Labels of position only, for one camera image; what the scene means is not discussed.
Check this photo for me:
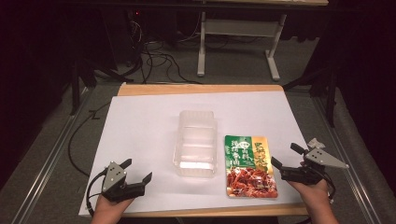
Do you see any crumpled white scrap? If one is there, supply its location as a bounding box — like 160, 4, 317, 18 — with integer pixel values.
307, 137, 326, 150

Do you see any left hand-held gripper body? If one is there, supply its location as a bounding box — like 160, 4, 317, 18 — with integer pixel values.
101, 161, 147, 203

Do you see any hand-held gripper black cable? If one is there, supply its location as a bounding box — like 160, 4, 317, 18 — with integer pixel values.
86, 170, 108, 217
323, 172, 337, 203

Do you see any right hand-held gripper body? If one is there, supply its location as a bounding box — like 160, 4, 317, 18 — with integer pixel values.
279, 147, 350, 186

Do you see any left hand-held gripper black cable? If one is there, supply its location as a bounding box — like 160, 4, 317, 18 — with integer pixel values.
86, 170, 108, 217

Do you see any person's right hand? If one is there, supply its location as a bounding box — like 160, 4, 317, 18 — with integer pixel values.
286, 178, 331, 216

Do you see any white metal desk frame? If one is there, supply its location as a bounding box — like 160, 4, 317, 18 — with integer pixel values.
196, 11, 288, 82

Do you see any clear plastic container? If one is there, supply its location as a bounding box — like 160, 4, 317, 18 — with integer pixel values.
173, 109, 219, 178

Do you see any long black floor cable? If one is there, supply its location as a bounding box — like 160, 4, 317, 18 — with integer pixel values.
67, 102, 111, 178

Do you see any person's left hand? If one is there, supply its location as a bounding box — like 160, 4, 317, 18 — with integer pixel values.
92, 195, 134, 220

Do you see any black metal stand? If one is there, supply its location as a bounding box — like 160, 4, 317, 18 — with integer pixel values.
69, 57, 127, 117
282, 65, 340, 129

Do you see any tangle of black cables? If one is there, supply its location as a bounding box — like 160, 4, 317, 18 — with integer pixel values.
124, 18, 204, 86

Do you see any silver metal floor rail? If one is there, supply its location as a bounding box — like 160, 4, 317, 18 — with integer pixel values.
10, 88, 92, 224
311, 96, 389, 224

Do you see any right hand-held gripper black cable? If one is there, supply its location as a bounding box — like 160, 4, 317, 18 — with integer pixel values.
323, 172, 337, 203

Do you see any green and red snack packet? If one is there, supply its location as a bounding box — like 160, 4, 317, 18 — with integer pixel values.
223, 134, 279, 199

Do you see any white paper sheet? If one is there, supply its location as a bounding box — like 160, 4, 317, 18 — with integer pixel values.
78, 91, 309, 217

